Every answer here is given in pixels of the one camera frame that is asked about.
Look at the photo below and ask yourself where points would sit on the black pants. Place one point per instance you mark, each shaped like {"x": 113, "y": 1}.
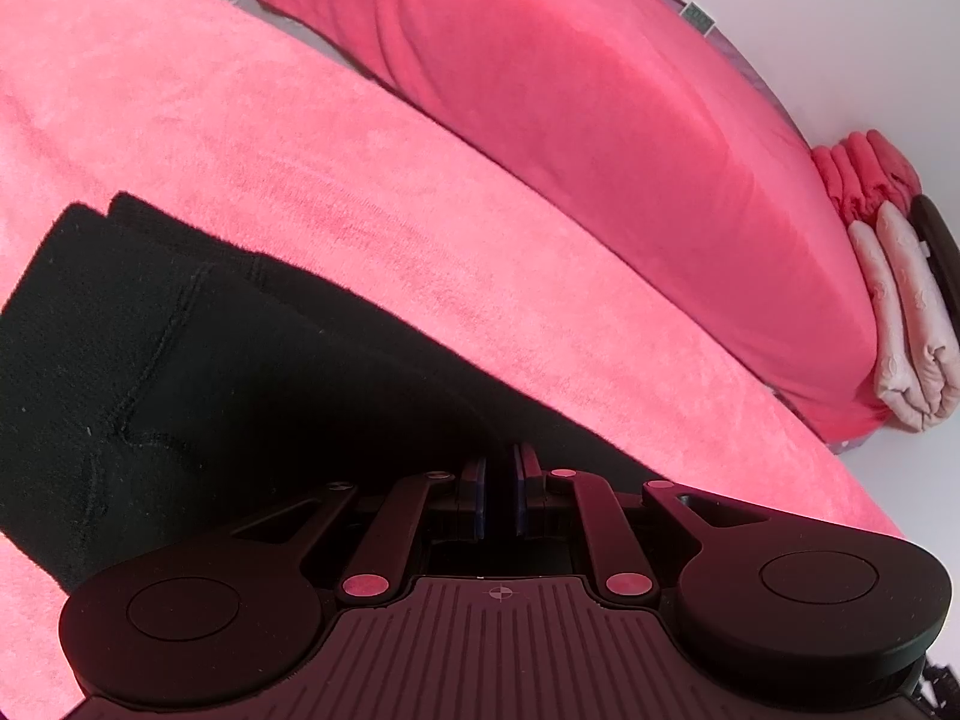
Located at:
{"x": 225, "y": 382}

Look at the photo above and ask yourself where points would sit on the light pink fleece blanket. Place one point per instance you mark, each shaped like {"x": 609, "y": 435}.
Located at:
{"x": 337, "y": 187}

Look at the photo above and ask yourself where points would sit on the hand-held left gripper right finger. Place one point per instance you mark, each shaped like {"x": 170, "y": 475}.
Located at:
{"x": 525, "y": 495}

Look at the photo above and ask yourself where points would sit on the small green cloth label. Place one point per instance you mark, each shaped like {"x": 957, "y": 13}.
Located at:
{"x": 696, "y": 16}

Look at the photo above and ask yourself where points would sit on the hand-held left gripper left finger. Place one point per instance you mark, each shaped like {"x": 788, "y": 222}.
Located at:
{"x": 474, "y": 499}

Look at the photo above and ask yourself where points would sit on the black round object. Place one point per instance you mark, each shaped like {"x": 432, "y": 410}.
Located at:
{"x": 937, "y": 240}

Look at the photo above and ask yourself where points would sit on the folded pale pink quilt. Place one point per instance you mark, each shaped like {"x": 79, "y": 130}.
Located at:
{"x": 907, "y": 330}

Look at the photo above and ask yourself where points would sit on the red ruffled cloth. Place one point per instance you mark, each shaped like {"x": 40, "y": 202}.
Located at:
{"x": 862, "y": 169}

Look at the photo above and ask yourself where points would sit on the deep pink rolled duvet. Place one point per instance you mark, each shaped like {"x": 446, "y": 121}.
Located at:
{"x": 600, "y": 127}

